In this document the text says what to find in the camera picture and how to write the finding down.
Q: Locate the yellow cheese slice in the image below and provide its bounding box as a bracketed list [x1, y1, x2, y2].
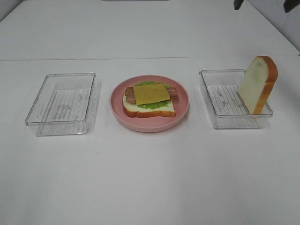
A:
[133, 83, 171, 105]

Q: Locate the green lettuce leaf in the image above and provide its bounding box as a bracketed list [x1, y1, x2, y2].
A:
[133, 82, 171, 109]

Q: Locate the bread slice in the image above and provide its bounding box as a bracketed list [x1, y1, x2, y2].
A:
[238, 56, 278, 114]
[123, 95, 176, 118]

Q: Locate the pink bacon strip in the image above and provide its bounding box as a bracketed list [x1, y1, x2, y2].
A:
[125, 87, 178, 104]

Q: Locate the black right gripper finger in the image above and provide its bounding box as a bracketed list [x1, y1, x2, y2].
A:
[284, 0, 294, 13]
[233, 0, 243, 10]

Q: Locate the pink round plate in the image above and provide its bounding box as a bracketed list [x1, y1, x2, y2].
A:
[110, 75, 189, 133]

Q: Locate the left clear plastic tray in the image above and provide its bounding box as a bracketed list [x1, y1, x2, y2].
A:
[25, 73, 101, 136]

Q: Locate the right clear plastic tray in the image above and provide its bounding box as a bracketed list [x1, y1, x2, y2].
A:
[199, 69, 273, 129]

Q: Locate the clear plastic tray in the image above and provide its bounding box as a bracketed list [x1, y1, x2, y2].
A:
[25, 73, 101, 136]
[199, 69, 273, 129]

